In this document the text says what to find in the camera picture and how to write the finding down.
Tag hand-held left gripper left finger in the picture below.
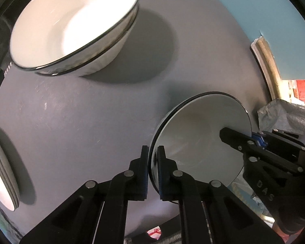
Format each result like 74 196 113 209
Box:
19 145 150 244

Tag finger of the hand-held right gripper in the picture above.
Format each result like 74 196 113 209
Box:
253 129 305 155
220 127 304 174

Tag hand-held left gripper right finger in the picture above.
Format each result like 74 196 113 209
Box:
156 145 290 244

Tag white bowl with black rim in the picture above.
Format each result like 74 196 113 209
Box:
9 0 140 72
35 5 139 77
148 91 252 204

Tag grey tarp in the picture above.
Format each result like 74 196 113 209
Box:
257 98 305 143

